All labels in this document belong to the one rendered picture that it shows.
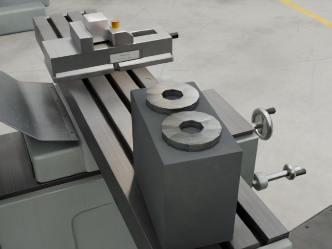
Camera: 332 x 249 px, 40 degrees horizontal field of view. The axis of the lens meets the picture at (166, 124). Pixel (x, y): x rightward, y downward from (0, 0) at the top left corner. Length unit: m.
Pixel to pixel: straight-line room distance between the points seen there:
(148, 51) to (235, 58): 2.31
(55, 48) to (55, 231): 0.50
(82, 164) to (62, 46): 0.33
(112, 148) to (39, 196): 0.33
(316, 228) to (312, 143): 1.41
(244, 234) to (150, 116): 0.26
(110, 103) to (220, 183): 0.52
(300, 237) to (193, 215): 0.64
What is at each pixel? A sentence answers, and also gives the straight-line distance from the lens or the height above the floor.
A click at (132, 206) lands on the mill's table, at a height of 0.94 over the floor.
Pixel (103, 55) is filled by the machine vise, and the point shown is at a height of 0.99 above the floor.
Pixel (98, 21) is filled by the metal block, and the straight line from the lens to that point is 1.25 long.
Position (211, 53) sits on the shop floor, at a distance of 3.64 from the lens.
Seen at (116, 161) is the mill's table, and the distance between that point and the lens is 0.94.
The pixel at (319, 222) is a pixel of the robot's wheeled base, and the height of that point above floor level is 0.59.
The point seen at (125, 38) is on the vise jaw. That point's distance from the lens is 1.26.
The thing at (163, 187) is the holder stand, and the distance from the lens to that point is 0.66.
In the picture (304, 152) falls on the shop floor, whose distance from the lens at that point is 2.63.
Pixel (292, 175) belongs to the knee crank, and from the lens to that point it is 1.60.
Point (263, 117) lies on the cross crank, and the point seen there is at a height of 0.68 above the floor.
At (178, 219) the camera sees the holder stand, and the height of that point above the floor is 1.02.
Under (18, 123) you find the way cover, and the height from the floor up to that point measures 0.93.
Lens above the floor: 1.53
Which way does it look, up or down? 34 degrees down
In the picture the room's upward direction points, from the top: straight up
